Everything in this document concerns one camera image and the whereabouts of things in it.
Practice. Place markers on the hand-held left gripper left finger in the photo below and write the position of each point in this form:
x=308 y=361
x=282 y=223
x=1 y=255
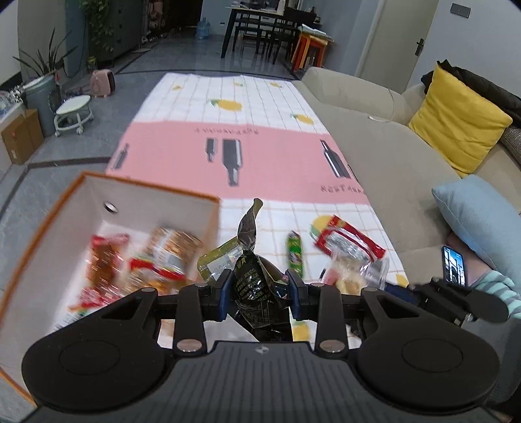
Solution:
x=222 y=293

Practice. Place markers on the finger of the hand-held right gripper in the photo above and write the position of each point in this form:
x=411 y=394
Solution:
x=398 y=291

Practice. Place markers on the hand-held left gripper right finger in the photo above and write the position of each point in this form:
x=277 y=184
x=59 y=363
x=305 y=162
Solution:
x=295 y=297

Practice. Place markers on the dark twisted snack packet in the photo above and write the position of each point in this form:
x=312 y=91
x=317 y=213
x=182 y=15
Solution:
x=252 y=284

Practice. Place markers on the clear packet of pale snacks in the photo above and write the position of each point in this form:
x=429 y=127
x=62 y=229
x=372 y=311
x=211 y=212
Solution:
x=354 y=272

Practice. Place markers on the white box with orange rim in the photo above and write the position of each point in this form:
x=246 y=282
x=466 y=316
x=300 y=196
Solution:
x=122 y=203

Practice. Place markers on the black smartphone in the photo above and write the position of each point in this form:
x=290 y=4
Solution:
x=454 y=266

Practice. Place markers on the yellow-green snack packet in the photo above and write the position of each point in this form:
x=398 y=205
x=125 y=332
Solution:
x=215 y=260

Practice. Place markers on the green snack packet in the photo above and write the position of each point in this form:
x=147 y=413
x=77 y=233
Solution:
x=295 y=252

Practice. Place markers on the red striped snack packet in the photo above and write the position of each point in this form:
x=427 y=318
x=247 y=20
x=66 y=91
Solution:
x=156 y=270

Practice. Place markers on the red packet with white label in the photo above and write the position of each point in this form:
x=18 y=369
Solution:
x=350 y=240

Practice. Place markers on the light blue pillow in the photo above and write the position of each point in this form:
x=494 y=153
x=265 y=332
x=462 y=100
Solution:
x=480 y=215

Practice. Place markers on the red-brown snack packet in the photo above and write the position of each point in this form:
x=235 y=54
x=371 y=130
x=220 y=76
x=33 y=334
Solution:
x=106 y=260

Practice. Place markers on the beige sofa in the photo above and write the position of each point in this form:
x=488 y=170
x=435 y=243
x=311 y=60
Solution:
x=386 y=162

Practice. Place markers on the pink and white picnic mat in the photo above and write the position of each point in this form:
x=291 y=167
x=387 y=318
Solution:
x=285 y=162

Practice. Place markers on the grey patterned cushion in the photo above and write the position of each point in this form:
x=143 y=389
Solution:
x=513 y=140

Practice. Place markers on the yellow pillow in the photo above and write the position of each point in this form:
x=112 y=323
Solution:
x=456 y=122

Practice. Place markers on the dark jacket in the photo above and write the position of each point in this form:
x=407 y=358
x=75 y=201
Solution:
x=484 y=85

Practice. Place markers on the white round stool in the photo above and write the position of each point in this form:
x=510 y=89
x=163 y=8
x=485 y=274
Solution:
x=73 y=112

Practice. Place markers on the pink heater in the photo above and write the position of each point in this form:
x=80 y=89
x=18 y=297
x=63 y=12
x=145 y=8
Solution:
x=101 y=83

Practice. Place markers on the orange stool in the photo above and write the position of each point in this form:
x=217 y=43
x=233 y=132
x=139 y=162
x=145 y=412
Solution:
x=309 y=46

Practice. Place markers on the cardboard box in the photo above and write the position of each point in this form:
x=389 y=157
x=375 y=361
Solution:
x=20 y=134

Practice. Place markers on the white door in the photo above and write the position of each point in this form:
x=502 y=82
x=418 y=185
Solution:
x=390 y=32

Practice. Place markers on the black dining chair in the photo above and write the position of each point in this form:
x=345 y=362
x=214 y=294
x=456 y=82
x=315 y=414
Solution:
x=250 y=34
x=281 y=36

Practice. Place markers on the grey trash bin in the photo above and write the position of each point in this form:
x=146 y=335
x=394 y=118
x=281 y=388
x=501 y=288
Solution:
x=40 y=97

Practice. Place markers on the blue water bottle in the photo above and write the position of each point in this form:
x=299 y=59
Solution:
x=203 y=26

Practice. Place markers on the dark dining table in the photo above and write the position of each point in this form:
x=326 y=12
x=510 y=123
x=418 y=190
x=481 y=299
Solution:
x=260 y=12

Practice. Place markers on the grey cabinet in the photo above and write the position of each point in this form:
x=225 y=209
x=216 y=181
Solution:
x=122 y=24

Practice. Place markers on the potted plant with long leaves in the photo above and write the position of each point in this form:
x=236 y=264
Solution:
x=44 y=61

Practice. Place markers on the climbing leafy plant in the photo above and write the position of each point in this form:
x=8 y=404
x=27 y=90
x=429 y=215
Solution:
x=95 y=28

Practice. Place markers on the dark wall switch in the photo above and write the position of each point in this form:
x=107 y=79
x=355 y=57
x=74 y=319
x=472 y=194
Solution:
x=460 y=9

